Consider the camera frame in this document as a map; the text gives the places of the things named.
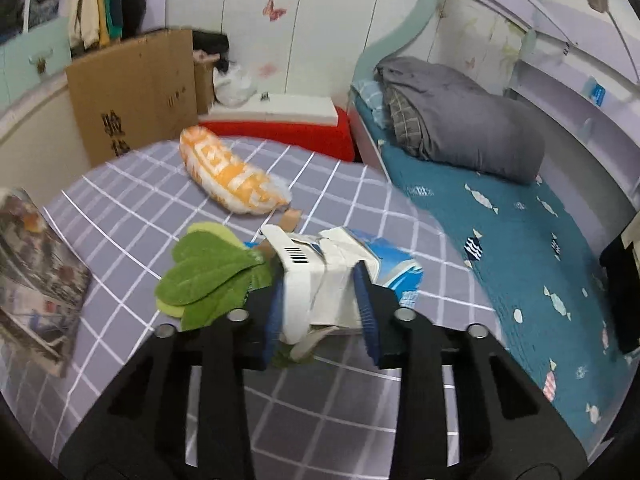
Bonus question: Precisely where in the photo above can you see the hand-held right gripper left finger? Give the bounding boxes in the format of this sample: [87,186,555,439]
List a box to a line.
[57,279,288,480]

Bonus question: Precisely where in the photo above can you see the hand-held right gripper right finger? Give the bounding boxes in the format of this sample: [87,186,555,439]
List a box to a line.
[351,259,590,480]

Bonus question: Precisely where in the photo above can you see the crushed white blue carton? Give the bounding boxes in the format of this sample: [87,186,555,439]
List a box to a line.
[259,224,425,361]

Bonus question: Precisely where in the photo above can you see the green leaf-shaped cloth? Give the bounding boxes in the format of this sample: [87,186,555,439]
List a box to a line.
[155,221,315,368]

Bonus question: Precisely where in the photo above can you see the teal printed bedsheet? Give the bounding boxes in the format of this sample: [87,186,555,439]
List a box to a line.
[352,105,633,453]

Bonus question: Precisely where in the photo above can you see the orange white snack bag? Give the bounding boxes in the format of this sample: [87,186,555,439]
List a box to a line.
[179,126,293,217]

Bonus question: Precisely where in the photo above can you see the red white box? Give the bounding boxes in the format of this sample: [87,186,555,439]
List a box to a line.
[197,94,357,163]

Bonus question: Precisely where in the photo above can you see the plaid cloth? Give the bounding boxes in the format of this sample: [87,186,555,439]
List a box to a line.
[385,85,426,158]

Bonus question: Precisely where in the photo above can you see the round table with grid cloth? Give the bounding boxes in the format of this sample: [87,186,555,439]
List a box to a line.
[0,137,506,480]

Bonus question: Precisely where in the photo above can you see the blue checked pillow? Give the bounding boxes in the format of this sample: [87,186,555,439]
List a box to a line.
[350,79,388,128]

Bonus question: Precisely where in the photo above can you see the grey blanket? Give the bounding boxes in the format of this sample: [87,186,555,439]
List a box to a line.
[375,56,546,186]

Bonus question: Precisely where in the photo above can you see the white plastic bag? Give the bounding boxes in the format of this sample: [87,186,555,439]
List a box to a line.
[212,62,258,108]

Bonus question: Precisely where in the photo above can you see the small cardboard box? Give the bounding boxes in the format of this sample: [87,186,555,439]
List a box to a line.
[192,57,218,116]

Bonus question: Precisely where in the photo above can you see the dark cloth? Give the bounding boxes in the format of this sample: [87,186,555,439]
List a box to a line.
[600,220,640,356]

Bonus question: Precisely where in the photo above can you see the large cardboard box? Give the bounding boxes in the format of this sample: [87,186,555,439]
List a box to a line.
[65,29,198,167]

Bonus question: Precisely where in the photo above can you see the black bag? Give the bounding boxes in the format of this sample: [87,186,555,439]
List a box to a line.
[192,30,231,61]

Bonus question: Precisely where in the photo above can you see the white cabinet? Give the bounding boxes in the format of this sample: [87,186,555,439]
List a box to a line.
[0,80,96,196]

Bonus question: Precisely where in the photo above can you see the blue card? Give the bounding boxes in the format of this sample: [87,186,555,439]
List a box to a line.
[585,77,607,107]

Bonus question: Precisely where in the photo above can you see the black hanging garment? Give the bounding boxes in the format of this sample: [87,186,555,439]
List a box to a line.
[117,0,147,41]

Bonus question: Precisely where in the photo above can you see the green hanging garment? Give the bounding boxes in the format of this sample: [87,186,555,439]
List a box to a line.
[105,0,125,41]

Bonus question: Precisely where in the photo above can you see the teal drawer unit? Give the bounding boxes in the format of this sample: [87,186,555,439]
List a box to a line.
[0,15,71,111]

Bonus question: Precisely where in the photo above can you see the yellow hanging garment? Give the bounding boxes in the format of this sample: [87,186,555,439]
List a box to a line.
[97,0,111,46]

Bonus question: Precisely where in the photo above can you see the cream hanging garment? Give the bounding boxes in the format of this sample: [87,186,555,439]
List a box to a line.
[67,0,101,51]

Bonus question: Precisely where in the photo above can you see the folded clothes on shelf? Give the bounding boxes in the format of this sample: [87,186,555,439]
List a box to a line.
[25,0,61,31]

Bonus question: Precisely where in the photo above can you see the teal bed frame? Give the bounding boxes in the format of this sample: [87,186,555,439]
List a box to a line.
[347,0,640,461]

